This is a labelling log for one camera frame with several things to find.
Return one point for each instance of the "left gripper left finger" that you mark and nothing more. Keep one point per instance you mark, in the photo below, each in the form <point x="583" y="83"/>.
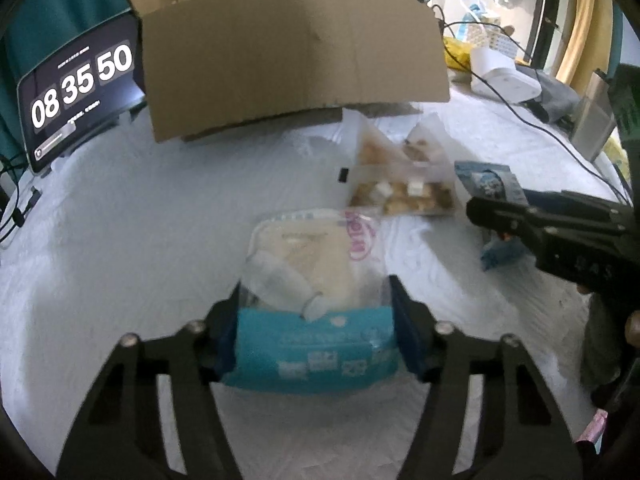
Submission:
<point x="117" y="433"/>

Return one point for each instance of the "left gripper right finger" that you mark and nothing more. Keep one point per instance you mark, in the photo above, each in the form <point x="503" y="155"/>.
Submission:
<point x="489" y="414"/>

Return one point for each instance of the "dark blue snack packet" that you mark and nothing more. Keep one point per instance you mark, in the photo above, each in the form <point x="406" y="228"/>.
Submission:
<point x="492" y="188"/>

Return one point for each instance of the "grey cloth pouch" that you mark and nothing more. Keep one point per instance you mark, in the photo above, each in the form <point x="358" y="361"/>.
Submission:
<point x="556" y="101"/>

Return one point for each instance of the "clear bag of pastries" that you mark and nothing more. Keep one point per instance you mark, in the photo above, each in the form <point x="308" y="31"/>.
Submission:
<point x="413" y="177"/>

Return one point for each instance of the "yellow curtain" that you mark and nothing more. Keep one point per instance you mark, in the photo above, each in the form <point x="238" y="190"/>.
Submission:
<point x="590" y="43"/>

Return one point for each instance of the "white power adapter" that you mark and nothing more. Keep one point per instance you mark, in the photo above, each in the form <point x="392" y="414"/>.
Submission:
<point x="495" y="76"/>

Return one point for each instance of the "yellow plastic bag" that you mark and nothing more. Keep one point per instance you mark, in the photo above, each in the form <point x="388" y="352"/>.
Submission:
<point x="457" y="54"/>

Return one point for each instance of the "tablet showing clock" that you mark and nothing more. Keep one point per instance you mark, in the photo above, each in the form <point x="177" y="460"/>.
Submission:
<point x="80" y="89"/>

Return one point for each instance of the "brown cardboard box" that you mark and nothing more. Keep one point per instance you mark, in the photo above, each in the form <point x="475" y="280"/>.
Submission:
<point x="213" y="64"/>

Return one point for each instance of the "teal curtain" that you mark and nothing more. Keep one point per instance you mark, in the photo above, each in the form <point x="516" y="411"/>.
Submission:
<point x="37" y="29"/>

